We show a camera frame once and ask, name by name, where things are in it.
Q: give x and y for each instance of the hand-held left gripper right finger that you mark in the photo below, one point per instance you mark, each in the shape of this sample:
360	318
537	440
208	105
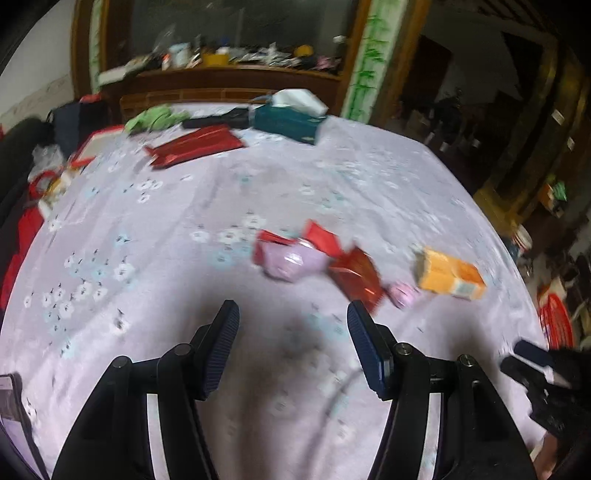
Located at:
367	350

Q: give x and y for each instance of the dark cloth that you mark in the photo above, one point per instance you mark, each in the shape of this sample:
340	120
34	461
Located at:
76	122

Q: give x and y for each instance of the pile of assorted small items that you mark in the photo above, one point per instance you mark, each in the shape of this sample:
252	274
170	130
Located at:
240	55

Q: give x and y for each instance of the small pink wrapper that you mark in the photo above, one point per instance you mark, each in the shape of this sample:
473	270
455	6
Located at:
402	294

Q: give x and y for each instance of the teal tissue box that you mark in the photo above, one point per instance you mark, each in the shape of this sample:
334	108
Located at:
286	122

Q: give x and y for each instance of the red foil wrapper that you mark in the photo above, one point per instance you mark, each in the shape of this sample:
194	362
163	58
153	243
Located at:
323	237

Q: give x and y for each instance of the purple floral tablecloth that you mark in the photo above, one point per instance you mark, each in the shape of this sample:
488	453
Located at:
231	207

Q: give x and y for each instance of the black framed object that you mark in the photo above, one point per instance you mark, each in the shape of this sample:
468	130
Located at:
18	424

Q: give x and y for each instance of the white jar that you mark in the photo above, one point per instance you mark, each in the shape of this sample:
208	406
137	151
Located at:
521	239

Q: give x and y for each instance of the green and orange packet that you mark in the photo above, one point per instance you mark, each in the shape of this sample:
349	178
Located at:
557	190

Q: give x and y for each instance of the person's right hand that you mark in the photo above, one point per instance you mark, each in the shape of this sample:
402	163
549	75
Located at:
545	459

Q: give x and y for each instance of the red plastic basket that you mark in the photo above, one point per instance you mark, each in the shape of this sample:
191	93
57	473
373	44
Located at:
556	318

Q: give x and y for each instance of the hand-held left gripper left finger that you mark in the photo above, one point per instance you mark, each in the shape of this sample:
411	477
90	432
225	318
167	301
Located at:
221	350

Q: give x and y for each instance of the orange box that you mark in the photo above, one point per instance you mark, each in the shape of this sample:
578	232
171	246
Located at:
445	274

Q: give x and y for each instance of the red rimmed gift box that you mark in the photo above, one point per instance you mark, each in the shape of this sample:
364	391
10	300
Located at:
94	147

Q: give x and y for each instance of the wooden cabinet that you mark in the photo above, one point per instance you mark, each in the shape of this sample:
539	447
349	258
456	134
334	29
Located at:
221	83

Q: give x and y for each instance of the flat red box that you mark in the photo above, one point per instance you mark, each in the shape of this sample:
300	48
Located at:
194	145

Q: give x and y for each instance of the green bamboo wall strip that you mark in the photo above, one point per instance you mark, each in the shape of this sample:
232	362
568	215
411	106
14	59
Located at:
371	60

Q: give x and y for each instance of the wooden shelf rack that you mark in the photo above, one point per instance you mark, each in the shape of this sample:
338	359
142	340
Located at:
531	129

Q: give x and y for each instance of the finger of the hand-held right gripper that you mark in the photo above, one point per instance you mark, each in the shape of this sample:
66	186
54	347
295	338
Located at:
524	374
535	356

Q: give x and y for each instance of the green cloth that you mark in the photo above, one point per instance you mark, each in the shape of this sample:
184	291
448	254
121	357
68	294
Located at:
154	119

